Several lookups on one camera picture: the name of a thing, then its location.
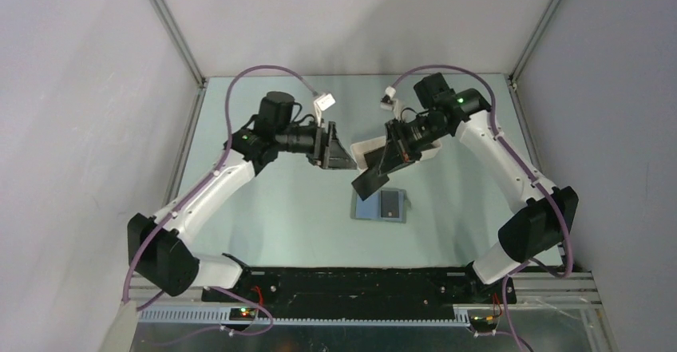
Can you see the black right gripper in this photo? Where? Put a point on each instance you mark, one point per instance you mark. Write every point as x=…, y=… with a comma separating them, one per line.
x=395, y=130

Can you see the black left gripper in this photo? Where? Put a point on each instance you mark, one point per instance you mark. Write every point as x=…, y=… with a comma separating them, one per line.
x=328, y=152

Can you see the white plastic bin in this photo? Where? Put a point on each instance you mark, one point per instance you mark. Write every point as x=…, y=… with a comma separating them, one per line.
x=364, y=152

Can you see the black credit card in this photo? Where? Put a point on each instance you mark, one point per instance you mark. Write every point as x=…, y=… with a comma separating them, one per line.
x=367, y=184
x=389, y=204

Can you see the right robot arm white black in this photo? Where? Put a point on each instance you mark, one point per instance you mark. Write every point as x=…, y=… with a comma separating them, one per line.
x=542, y=212

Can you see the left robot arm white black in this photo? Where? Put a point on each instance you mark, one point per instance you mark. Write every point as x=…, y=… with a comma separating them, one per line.
x=159, y=245

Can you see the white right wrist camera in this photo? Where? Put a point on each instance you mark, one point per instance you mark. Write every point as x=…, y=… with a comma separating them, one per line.
x=388, y=101

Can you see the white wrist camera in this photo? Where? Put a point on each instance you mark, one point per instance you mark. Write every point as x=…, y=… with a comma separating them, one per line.
x=388, y=101
x=321, y=103

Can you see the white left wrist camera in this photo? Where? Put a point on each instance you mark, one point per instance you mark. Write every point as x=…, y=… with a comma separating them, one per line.
x=321, y=103

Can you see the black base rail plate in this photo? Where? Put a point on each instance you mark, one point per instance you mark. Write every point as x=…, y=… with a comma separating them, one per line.
x=351, y=293

